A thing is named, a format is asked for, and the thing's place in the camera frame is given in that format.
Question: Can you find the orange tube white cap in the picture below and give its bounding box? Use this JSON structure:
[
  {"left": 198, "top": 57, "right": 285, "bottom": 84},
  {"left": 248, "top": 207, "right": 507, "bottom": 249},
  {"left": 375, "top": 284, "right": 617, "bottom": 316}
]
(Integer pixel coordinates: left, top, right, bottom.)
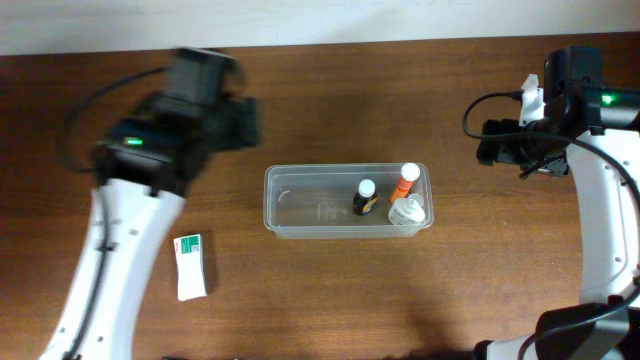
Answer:
[{"left": 390, "top": 163, "right": 421, "bottom": 203}]

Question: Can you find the white plastic bottle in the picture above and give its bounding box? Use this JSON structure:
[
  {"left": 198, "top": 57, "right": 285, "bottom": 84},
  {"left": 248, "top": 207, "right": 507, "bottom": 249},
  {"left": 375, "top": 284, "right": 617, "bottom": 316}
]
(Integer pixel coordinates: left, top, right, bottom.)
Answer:
[{"left": 388, "top": 193, "right": 426, "bottom": 225}]

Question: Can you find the dark brown bottle white cap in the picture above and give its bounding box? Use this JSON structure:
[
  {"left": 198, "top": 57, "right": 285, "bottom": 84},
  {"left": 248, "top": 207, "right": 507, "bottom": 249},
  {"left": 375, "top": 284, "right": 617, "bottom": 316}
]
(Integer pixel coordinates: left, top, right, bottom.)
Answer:
[{"left": 353, "top": 179, "right": 378, "bottom": 216}]

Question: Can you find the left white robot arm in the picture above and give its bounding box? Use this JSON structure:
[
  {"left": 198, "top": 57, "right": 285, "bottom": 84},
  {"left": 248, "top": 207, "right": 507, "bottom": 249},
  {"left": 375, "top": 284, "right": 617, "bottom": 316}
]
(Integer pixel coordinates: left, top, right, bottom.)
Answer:
[{"left": 41, "top": 48, "right": 259, "bottom": 359}]

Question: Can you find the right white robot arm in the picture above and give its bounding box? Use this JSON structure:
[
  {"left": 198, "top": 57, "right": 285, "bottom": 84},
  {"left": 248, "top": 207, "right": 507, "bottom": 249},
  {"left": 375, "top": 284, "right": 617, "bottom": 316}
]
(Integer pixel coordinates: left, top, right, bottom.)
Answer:
[{"left": 471, "top": 46, "right": 639, "bottom": 359}]

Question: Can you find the clear plastic container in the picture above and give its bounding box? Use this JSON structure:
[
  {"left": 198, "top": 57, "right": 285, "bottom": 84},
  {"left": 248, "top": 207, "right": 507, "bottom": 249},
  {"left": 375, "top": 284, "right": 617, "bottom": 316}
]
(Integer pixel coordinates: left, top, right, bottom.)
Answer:
[{"left": 263, "top": 163, "right": 435, "bottom": 239}]

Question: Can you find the white green medicine box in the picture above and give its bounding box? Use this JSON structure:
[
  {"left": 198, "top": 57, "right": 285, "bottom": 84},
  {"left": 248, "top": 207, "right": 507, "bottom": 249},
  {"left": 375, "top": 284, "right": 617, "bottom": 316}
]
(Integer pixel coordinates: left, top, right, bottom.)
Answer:
[{"left": 173, "top": 234, "right": 207, "bottom": 302}]

